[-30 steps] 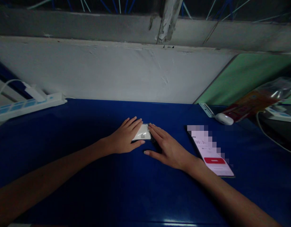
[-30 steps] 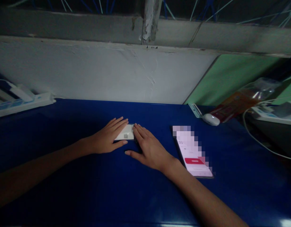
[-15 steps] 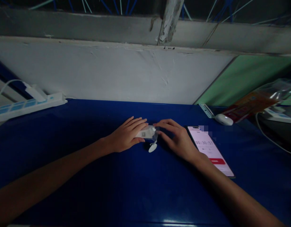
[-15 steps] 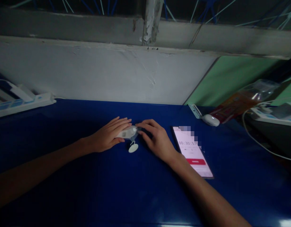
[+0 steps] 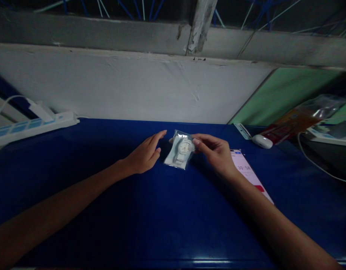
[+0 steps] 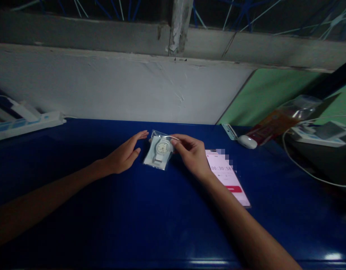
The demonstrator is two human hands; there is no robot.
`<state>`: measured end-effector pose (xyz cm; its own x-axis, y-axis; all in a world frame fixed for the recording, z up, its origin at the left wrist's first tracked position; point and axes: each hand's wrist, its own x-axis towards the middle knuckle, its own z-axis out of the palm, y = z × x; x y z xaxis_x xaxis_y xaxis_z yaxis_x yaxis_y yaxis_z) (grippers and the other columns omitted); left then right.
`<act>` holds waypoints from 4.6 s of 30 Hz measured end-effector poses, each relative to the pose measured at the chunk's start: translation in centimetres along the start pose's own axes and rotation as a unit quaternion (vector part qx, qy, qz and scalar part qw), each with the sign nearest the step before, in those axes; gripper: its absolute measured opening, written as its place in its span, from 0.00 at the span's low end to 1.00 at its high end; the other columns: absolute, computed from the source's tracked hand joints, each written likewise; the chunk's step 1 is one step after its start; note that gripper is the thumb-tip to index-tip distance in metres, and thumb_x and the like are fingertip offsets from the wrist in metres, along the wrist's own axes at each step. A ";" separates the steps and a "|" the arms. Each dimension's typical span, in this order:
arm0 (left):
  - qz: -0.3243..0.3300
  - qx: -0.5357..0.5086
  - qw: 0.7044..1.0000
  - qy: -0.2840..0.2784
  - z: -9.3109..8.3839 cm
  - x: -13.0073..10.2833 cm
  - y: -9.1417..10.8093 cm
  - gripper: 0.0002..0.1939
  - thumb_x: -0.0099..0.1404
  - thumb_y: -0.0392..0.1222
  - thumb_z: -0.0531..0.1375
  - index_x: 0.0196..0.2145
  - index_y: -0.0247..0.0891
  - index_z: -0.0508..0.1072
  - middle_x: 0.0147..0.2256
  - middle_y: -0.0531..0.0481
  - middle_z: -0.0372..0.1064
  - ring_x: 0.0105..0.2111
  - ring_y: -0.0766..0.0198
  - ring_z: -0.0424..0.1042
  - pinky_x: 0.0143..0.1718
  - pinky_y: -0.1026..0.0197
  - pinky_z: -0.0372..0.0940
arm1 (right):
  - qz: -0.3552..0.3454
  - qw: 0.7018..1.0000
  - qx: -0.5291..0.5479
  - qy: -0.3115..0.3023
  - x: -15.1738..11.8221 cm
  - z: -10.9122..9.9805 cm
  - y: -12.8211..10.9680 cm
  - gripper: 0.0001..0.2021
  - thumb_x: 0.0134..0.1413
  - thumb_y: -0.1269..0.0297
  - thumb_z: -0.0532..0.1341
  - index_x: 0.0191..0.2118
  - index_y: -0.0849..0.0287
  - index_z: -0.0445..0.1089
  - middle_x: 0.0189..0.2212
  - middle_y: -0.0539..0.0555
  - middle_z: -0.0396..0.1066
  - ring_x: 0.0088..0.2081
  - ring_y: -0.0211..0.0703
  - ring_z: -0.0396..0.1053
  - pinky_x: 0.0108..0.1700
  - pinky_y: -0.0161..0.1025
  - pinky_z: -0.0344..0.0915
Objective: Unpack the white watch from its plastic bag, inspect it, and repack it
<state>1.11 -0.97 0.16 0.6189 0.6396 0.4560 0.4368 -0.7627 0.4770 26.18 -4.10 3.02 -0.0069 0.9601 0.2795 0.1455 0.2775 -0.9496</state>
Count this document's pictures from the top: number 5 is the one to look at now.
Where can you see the smartphone with pink screen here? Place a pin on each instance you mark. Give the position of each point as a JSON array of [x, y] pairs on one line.
[[253, 175]]

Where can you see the person's left hand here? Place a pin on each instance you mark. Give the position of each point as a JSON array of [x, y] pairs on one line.
[[143, 156]]

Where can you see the white power strip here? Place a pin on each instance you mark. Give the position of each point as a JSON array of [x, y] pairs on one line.
[[32, 126]]

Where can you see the white earbuds case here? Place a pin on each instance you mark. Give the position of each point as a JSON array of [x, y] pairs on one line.
[[262, 141]]

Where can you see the clear bag with orange packet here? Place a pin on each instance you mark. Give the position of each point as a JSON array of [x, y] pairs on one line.
[[303, 118]]

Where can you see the person's right thumb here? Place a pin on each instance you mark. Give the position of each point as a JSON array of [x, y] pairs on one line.
[[200, 148]]

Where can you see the person's left fingers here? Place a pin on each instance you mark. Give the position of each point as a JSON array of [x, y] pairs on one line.
[[155, 138]]

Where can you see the white charger plug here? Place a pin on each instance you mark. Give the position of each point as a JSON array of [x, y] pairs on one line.
[[41, 110]]

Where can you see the white box with grey items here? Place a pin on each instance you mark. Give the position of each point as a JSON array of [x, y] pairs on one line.
[[331, 132]]

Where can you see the white wristwatch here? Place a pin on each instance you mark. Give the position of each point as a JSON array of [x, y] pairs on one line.
[[181, 150]]

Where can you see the person's right index finger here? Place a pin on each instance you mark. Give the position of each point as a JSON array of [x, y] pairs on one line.
[[203, 139]]

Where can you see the person's left thumb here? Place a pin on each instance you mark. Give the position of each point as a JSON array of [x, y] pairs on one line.
[[156, 153]]

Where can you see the clear plastic bag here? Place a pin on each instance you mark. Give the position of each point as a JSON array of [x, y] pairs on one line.
[[179, 150]]

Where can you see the person's right fingers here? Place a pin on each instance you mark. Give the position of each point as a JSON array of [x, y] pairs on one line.
[[219, 144]]

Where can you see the person's right hand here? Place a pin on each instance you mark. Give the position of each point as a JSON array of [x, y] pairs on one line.
[[216, 153]]

